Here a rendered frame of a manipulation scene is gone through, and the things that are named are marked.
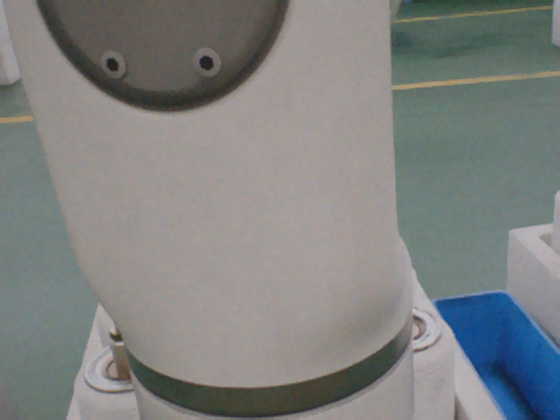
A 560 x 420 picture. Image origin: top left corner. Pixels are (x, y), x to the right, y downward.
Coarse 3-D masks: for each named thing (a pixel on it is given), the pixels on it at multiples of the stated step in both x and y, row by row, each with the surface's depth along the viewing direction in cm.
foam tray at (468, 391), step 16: (416, 288) 81; (96, 336) 78; (464, 368) 66; (464, 384) 64; (480, 384) 64; (464, 400) 62; (480, 400) 62; (464, 416) 62; (480, 416) 60; (496, 416) 60
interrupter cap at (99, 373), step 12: (108, 348) 62; (96, 360) 60; (108, 360) 60; (84, 372) 59; (96, 372) 59; (108, 372) 59; (96, 384) 57; (108, 384) 57; (120, 384) 57; (132, 384) 57
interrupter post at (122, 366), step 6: (114, 342) 58; (120, 342) 58; (114, 348) 58; (120, 348) 58; (114, 354) 58; (120, 354) 58; (114, 360) 59; (120, 360) 58; (126, 360) 58; (120, 366) 58; (126, 366) 58; (120, 372) 59; (126, 372) 59
